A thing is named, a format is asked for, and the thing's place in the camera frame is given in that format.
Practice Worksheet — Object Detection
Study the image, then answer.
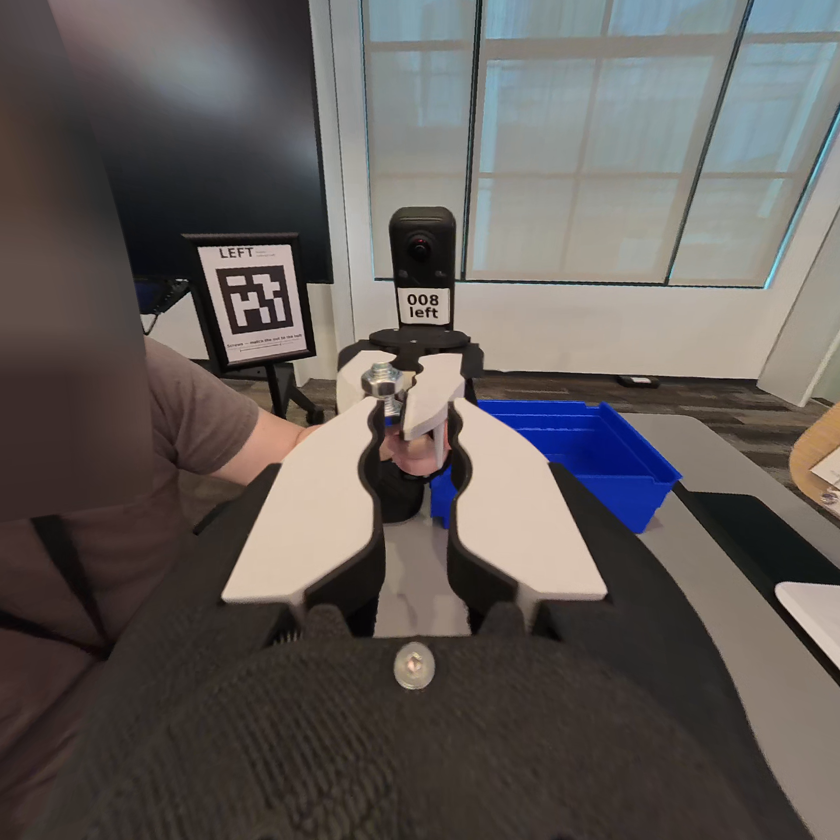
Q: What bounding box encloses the blue and black chair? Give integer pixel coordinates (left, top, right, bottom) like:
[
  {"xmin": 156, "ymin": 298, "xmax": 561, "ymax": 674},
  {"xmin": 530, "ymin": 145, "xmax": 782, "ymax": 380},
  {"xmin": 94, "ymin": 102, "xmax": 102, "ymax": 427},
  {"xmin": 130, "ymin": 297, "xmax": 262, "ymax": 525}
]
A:
[{"xmin": 134, "ymin": 276, "xmax": 192, "ymax": 337}]

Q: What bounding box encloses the black chair base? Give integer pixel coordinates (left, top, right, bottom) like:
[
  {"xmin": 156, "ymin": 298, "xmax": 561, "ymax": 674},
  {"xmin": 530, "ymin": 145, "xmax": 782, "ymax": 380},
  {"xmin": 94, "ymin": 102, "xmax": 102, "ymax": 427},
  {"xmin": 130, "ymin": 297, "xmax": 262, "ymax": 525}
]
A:
[{"xmin": 220, "ymin": 361, "xmax": 326, "ymax": 425}]

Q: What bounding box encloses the framed marker sign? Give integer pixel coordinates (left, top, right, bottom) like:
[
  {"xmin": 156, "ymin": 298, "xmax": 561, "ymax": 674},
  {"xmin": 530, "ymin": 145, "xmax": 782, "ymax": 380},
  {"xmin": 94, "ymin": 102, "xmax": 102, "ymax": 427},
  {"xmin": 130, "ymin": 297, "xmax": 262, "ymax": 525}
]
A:
[{"xmin": 182, "ymin": 233, "xmax": 318, "ymax": 376}]

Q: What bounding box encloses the large steel nut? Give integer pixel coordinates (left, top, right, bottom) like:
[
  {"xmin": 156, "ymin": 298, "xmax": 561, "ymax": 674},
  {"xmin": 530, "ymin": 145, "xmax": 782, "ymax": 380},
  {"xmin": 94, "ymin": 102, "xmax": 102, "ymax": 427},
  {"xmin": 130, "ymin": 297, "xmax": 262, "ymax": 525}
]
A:
[{"xmin": 361, "ymin": 365, "xmax": 405, "ymax": 399}]

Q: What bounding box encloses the blue plastic bin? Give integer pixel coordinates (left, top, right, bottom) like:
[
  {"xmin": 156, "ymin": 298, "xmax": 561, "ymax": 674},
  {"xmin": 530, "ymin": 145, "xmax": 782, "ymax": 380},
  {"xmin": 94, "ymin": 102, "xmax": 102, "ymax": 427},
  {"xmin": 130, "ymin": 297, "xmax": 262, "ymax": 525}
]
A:
[{"xmin": 430, "ymin": 399, "xmax": 683, "ymax": 534}]

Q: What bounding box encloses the large dark wall screen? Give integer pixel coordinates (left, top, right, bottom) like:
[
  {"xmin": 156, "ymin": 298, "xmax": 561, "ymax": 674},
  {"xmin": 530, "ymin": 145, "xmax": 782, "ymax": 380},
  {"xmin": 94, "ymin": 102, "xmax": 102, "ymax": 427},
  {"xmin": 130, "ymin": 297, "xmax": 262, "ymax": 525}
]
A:
[{"xmin": 49, "ymin": 0, "xmax": 333, "ymax": 285}]

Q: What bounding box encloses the large gridded window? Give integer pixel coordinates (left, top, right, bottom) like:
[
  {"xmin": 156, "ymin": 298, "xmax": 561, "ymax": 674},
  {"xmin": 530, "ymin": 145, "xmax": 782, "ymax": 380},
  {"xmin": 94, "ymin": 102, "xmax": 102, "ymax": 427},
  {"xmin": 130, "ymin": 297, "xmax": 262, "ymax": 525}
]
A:
[{"xmin": 360, "ymin": 0, "xmax": 840, "ymax": 287}]

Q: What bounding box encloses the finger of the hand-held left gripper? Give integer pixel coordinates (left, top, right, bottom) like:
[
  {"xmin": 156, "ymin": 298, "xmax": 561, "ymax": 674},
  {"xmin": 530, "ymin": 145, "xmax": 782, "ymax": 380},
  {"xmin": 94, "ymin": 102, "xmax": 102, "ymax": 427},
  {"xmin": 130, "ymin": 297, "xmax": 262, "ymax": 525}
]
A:
[
  {"xmin": 338, "ymin": 350, "xmax": 399, "ymax": 416},
  {"xmin": 400, "ymin": 354, "xmax": 464, "ymax": 458}
]

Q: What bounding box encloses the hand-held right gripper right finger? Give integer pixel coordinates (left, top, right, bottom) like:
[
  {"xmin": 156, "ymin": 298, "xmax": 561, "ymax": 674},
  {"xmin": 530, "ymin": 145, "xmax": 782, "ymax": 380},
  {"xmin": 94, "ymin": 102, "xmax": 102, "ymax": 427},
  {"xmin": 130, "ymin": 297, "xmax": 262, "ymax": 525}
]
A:
[{"xmin": 448, "ymin": 397, "xmax": 609, "ymax": 619}]

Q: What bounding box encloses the person's left hand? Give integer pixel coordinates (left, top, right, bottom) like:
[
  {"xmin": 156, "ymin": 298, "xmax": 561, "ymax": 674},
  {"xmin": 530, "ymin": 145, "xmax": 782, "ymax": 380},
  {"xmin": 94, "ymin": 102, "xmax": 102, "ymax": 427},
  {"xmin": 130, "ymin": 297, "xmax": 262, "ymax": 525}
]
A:
[{"xmin": 386, "ymin": 420, "xmax": 455, "ymax": 476}]

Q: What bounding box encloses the black desk mat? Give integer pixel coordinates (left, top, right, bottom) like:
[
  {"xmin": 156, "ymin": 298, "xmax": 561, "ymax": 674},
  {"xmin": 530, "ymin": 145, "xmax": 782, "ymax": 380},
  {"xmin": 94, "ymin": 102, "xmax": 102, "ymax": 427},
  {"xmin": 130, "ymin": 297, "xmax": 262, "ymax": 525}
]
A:
[{"xmin": 675, "ymin": 481, "xmax": 840, "ymax": 665}]

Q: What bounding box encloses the thick steel bolt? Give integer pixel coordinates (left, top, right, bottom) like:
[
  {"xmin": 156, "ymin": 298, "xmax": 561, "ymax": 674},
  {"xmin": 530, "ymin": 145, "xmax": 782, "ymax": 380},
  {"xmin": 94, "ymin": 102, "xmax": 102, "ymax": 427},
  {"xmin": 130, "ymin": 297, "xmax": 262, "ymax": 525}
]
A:
[{"xmin": 371, "ymin": 360, "xmax": 403, "ymax": 416}]

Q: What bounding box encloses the white flat board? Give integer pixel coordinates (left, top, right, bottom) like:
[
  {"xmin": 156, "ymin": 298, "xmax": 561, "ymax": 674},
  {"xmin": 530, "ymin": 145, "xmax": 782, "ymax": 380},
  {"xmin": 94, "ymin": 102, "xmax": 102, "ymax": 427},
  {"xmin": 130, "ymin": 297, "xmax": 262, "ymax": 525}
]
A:
[{"xmin": 774, "ymin": 581, "xmax": 840, "ymax": 665}]

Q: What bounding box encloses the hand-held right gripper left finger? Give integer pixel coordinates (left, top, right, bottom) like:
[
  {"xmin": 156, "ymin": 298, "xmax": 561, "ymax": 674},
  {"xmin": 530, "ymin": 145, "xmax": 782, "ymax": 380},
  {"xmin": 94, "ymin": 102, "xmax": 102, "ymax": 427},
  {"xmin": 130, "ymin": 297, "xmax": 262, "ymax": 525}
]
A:
[{"xmin": 221, "ymin": 395, "xmax": 387, "ymax": 619}]

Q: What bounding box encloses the round wooden table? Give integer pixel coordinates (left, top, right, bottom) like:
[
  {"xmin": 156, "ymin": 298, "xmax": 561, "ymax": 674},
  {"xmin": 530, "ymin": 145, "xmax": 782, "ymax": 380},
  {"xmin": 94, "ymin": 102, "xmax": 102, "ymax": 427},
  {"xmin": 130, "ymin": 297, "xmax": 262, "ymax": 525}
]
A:
[{"xmin": 789, "ymin": 399, "xmax": 840, "ymax": 524}]

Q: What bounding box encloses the person's left forearm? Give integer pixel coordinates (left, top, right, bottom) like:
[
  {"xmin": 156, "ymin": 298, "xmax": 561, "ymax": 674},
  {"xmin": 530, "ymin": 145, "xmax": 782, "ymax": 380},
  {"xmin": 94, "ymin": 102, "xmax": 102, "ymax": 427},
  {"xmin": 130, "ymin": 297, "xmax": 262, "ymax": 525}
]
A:
[{"xmin": 172, "ymin": 408, "xmax": 324, "ymax": 488}]

